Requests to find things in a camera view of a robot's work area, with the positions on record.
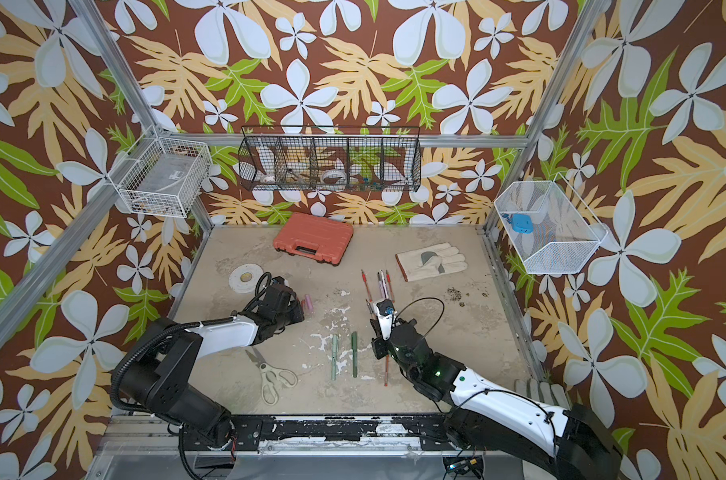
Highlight beige handled scissors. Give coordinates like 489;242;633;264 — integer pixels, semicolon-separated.
247;347;299;406

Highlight white tape roll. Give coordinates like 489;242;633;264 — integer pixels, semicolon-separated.
228;263;264;294

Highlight dark green pen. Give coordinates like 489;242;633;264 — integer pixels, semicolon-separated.
350;331;359;378

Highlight light green pen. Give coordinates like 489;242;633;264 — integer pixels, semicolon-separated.
331;334;340;381

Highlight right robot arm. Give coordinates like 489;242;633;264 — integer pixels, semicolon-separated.
370;319;622;479

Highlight black camera cable right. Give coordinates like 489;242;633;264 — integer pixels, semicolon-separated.
394;296;447;338

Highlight tan brown pen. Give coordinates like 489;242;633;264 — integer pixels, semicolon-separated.
366;300;377;320

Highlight black wire basket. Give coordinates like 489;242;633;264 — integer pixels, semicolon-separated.
235;125;423;192

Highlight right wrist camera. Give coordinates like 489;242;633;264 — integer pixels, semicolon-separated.
371;298;396;340

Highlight brown white marker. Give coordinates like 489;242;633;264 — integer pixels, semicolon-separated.
377;270;393;300

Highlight blue object in basket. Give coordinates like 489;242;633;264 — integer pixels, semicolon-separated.
506;213;534;234

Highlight white wire basket left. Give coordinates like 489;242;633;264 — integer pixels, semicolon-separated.
109;127;212;218

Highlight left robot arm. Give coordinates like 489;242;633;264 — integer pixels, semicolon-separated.
110;273;305;447

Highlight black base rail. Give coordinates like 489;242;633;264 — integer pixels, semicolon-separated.
231;413;454;453

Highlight white canvas work glove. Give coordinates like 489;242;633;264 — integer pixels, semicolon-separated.
396;243;468;282

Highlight white mesh basket right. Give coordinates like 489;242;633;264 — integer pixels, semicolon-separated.
494;174;608;276

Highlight pink marker pen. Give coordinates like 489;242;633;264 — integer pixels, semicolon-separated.
376;271;387;298

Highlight red plastic tool case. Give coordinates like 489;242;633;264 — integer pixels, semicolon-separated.
273;213;354;266

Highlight red gel pen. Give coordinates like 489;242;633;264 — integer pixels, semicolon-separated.
361;269;373;302

